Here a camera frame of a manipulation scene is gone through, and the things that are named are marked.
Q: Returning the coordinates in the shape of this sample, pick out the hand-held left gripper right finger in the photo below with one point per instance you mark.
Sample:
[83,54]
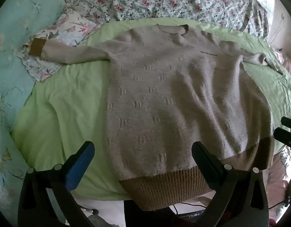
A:
[202,160]

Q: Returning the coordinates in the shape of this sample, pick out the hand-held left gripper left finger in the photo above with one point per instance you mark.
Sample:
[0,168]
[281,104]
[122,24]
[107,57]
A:
[79,165]

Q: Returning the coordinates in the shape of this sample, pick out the pink patterned cloth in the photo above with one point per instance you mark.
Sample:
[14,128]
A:
[279,182]

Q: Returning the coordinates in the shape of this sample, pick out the light blue floral quilt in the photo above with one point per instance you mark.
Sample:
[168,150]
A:
[15,40]

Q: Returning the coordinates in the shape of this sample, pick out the pastel floral pillow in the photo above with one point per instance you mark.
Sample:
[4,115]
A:
[72,26]

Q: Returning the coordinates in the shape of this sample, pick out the white red-flowered quilt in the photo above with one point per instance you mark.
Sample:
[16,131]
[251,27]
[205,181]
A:
[159,0]

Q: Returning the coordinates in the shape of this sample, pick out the light green blanket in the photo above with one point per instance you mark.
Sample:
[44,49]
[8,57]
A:
[69,104]

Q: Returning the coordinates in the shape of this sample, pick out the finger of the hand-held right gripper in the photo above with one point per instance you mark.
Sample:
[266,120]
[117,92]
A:
[286,137]
[289,123]

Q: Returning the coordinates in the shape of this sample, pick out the beige knit sweater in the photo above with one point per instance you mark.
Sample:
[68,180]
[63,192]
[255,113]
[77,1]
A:
[171,87]

